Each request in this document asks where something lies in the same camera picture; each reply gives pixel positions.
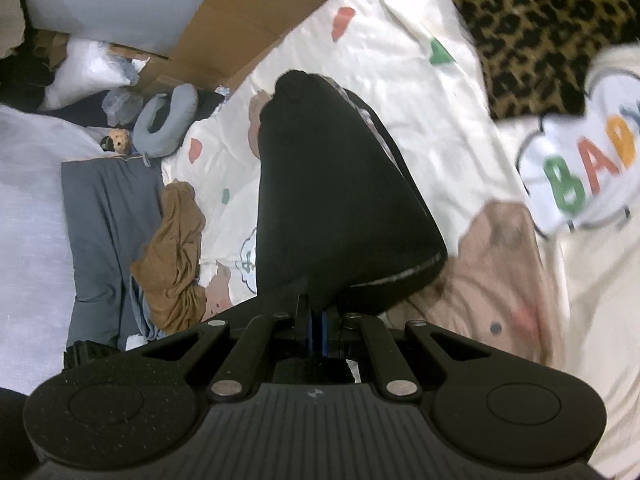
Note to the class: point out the black shorts with patterned trim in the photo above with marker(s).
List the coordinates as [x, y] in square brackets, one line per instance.
[340, 185]

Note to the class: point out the white fuzzy cloth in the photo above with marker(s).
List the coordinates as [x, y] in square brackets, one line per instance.
[134, 342]

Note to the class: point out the white curtain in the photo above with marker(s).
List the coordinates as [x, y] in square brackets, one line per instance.
[35, 235]

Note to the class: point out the small open cardboard box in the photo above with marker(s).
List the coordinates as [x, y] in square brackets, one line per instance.
[150, 67]

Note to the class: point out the grey upright panel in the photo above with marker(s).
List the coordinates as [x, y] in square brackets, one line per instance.
[125, 0]

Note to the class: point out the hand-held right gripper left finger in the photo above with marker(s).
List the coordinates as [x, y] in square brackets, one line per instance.
[311, 330]

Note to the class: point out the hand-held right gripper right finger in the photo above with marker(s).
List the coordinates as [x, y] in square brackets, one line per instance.
[325, 335]

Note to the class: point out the grey neck pillow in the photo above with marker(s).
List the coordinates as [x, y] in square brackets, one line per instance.
[150, 130]

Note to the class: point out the white pillow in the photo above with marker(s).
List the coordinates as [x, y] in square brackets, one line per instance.
[85, 75]

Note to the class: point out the leopard print garment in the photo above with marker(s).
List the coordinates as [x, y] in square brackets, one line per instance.
[540, 25]

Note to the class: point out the small teddy bear toy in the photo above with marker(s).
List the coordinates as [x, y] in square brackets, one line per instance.
[119, 141]

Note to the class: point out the cream bear printed blanket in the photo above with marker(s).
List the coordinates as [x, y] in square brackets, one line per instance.
[450, 135]

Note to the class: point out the clear plastic bag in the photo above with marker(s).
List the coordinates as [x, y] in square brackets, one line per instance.
[122, 105]

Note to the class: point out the brown garment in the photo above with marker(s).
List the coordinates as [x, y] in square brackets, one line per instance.
[175, 260]

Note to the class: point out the flat cardboard sheet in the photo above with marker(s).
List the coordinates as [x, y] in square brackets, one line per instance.
[250, 15]

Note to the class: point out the pile of black clothes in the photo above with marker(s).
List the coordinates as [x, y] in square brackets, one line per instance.
[25, 80]

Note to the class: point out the light blue cloth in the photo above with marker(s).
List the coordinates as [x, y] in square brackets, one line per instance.
[140, 310]

